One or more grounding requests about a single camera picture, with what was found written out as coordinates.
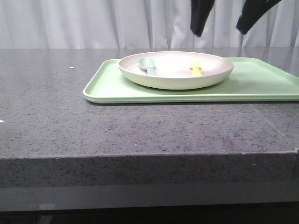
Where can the light green serving tray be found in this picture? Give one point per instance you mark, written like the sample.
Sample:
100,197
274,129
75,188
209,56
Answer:
250,80

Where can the pale green plastic spoon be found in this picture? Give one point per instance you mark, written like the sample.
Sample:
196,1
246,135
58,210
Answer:
147,64

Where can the yellow plastic fork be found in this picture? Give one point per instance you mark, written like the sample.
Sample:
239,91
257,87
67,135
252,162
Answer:
196,68

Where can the grey-white curtain backdrop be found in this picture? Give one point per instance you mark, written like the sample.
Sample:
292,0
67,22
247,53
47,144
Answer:
139,24

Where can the white round plate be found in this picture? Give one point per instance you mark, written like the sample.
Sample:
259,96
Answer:
173,70

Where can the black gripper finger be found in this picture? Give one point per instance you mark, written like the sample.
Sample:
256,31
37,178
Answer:
200,10
252,11

